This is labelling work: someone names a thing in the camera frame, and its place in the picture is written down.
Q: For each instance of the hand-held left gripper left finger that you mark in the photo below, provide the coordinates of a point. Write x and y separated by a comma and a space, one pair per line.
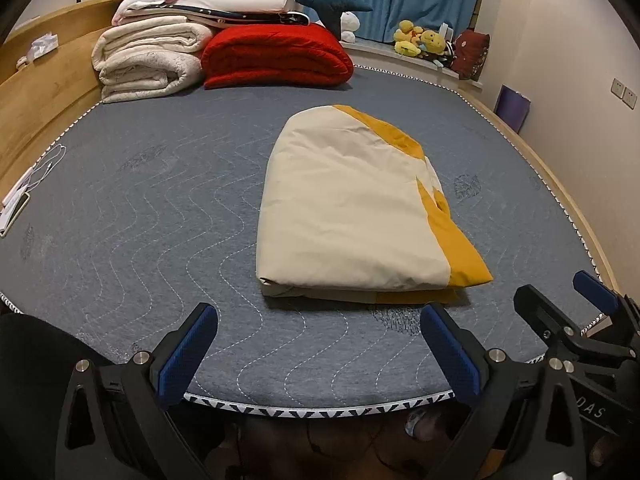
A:
187, 355

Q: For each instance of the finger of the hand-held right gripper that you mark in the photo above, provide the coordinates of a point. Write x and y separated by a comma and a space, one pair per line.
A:
595, 287
537, 310

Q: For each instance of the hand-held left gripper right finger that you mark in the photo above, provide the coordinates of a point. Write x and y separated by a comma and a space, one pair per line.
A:
452, 355

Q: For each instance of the beige and yellow hooded jacket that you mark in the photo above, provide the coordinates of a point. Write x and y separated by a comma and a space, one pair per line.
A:
345, 200

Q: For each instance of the grey quilted mattress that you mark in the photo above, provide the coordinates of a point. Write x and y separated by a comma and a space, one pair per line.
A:
150, 240

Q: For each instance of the purple bag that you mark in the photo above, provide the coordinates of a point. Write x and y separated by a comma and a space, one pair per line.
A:
512, 109

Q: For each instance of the dark red cushion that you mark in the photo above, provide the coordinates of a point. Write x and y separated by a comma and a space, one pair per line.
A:
470, 55

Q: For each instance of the yellow plush toy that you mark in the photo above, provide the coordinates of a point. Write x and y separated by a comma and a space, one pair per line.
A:
432, 44
406, 40

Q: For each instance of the white window sill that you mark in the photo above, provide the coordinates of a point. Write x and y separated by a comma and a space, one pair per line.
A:
400, 57

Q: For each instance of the cream folded blanket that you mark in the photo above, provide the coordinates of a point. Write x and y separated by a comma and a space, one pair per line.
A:
145, 60

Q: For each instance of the red folded blanket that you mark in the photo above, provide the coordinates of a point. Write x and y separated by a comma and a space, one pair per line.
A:
275, 55

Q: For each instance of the small pink ornament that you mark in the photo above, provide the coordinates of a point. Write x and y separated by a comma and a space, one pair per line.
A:
22, 61

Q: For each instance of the tissue box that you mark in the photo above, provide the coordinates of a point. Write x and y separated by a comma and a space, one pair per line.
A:
42, 47

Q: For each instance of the white plush toy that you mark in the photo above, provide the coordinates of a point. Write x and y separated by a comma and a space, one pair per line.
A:
349, 25

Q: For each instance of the dark patterned folded sheet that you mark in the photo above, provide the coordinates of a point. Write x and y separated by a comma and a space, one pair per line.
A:
260, 18

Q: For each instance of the white folded duvet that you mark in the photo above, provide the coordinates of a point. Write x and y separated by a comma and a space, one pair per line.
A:
225, 1

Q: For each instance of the white wall socket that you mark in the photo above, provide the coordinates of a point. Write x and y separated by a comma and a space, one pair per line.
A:
618, 88
631, 97

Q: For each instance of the wooden bed frame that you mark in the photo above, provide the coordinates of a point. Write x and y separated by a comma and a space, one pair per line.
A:
50, 90

